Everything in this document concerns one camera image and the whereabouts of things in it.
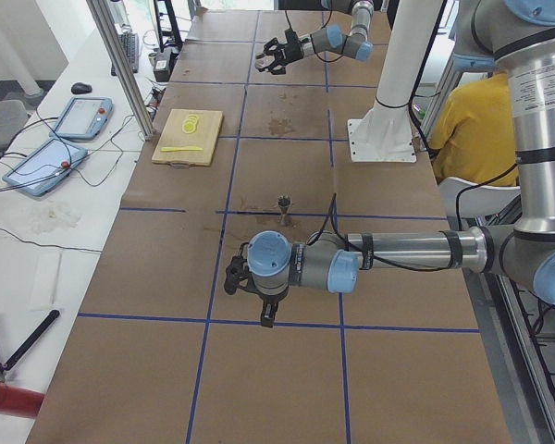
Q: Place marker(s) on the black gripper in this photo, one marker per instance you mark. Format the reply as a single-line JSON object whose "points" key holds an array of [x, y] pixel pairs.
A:
{"points": [[269, 300], [289, 49]]}

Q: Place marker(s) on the steel jigger measuring cup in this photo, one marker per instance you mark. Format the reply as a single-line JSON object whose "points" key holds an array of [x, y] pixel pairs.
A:
{"points": [[284, 203]]}

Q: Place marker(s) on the small glass beaker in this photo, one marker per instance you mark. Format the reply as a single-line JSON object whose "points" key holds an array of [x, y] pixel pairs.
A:
{"points": [[261, 63]]}

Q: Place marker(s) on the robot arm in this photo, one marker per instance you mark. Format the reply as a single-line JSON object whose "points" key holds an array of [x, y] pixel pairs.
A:
{"points": [[355, 44], [520, 36]]}

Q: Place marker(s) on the bamboo cutting board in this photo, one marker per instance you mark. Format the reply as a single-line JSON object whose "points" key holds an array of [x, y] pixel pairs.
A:
{"points": [[204, 135]]}

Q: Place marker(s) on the yellow plastic knife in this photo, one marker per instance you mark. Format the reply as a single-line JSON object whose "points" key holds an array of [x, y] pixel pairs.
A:
{"points": [[184, 148]]}

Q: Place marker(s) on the black keyboard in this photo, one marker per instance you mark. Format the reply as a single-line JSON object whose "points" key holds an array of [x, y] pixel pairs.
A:
{"points": [[130, 44]]}

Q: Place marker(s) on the person in yellow shirt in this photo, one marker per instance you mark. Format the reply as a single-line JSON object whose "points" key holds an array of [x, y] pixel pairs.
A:
{"points": [[474, 135]]}

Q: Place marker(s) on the black computer mouse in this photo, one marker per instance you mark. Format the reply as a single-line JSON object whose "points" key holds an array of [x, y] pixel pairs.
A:
{"points": [[81, 88]]}

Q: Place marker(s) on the far teach pendant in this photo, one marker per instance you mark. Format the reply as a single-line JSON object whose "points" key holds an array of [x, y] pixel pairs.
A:
{"points": [[83, 118]]}

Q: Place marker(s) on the teach pendant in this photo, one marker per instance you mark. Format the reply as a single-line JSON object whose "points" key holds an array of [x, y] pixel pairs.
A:
{"points": [[83, 118], [45, 167]]}

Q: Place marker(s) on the near teach pendant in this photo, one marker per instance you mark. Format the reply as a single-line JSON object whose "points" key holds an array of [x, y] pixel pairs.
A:
{"points": [[45, 167]]}

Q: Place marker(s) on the white chair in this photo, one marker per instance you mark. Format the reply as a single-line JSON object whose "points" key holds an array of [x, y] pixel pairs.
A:
{"points": [[483, 201]]}

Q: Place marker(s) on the red cylinder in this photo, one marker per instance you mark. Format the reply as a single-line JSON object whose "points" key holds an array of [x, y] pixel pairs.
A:
{"points": [[19, 402]]}

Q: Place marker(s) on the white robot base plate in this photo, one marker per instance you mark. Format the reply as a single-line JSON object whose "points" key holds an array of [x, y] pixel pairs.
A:
{"points": [[388, 140]]}

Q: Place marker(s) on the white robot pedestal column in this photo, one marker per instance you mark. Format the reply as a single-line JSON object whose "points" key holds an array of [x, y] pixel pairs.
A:
{"points": [[414, 26]]}

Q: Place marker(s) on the aluminium frame post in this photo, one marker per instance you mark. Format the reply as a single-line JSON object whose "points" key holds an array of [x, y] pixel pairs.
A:
{"points": [[105, 25]]}

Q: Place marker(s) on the black handled tool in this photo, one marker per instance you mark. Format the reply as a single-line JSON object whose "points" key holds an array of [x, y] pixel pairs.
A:
{"points": [[30, 340]]}

